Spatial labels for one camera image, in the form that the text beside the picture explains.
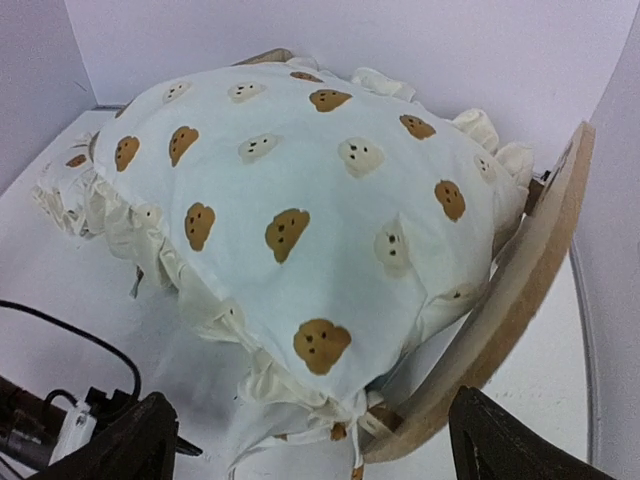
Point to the small bear print pillow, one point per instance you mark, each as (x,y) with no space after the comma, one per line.
(63,184)

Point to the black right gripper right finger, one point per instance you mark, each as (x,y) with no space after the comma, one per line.
(489,443)

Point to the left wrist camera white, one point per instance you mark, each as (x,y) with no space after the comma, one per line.
(86,419)

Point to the bear print cushion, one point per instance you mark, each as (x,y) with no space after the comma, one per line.
(310,240)

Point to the wooden pet bed frame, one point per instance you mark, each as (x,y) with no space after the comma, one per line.
(500,310)

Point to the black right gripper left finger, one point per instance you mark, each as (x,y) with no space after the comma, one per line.
(140,445)

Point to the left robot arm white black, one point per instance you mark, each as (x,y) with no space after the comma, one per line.
(38,420)

